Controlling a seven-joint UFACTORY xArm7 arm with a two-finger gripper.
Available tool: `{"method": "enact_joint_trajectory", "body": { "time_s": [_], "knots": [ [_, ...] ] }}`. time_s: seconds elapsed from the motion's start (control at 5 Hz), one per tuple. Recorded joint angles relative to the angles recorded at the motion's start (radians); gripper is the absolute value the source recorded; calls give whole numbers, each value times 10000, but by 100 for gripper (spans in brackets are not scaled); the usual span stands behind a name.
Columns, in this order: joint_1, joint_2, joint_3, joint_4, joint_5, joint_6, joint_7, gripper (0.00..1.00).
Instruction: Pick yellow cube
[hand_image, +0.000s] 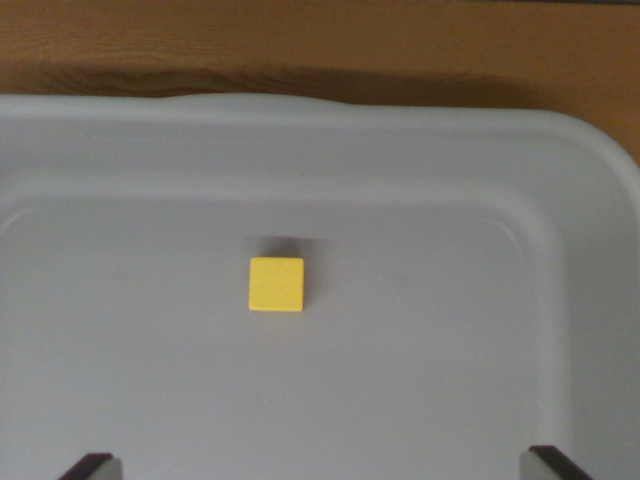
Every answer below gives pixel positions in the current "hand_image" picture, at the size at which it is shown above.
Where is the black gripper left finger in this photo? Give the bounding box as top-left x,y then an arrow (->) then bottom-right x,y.
57,452 -> 123,480

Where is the white plastic bin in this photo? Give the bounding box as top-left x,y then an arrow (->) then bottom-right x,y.
0,93 -> 640,480

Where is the yellow wooden cube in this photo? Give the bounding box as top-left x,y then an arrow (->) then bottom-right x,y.
248,256 -> 306,313

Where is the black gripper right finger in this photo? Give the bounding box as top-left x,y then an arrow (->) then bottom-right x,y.
519,444 -> 592,480

